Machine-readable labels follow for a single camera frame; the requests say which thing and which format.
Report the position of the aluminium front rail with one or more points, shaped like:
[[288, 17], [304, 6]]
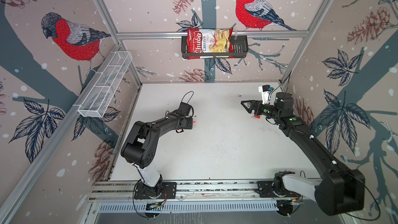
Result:
[[187, 190]]

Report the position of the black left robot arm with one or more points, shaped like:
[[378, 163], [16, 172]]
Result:
[[140, 147]]

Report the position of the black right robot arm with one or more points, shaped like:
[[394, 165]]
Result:
[[339, 189]]

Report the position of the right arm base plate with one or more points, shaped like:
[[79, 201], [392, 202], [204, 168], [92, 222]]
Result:
[[265, 189]]

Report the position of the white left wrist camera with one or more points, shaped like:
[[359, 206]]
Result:
[[184, 109]]

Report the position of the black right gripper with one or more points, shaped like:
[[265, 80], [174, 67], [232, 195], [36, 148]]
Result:
[[257, 105]]

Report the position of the black wire wall basket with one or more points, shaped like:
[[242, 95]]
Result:
[[239, 44]]

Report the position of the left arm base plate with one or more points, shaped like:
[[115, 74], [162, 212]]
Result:
[[165, 190]]

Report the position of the white mesh wall tray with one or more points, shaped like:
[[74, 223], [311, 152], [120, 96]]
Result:
[[102, 93]]

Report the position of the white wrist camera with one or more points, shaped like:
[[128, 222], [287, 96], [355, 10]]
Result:
[[184, 109], [265, 91]]

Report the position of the red cassava chips bag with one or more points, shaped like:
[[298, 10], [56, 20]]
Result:
[[206, 41]]

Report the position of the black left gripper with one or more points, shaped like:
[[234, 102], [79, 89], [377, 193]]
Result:
[[190, 125]]

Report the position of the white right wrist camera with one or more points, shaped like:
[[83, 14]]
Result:
[[265, 91]]

